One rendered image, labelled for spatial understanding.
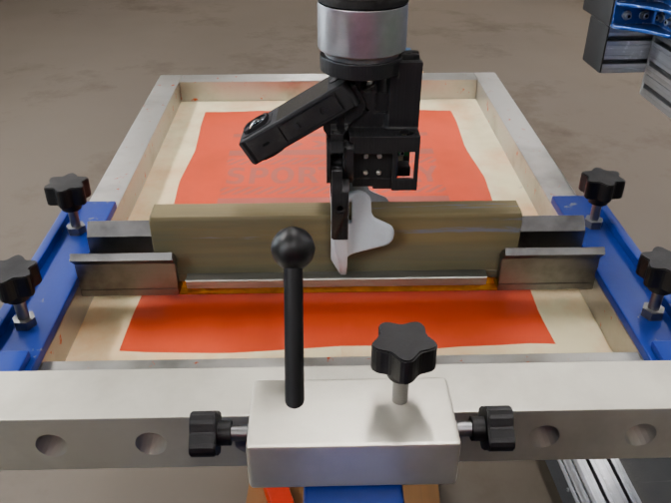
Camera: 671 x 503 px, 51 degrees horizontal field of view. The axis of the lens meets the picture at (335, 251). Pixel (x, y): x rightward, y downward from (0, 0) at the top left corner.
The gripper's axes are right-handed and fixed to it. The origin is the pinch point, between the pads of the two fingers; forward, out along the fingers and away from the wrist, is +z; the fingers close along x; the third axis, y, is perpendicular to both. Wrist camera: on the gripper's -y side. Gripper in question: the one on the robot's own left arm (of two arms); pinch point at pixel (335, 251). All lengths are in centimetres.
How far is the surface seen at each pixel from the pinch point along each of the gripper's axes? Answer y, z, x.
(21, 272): -26.3, -4.9, -10.8
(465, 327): 12.6, 5.3, -5.7
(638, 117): 166, 99, 287
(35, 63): -180, 101, 386
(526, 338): 18.2, 5.3, -7.5
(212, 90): -20, 3, 57
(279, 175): -7.1, 5.4, 28.4
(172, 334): -15.9, 5.5, -6.1
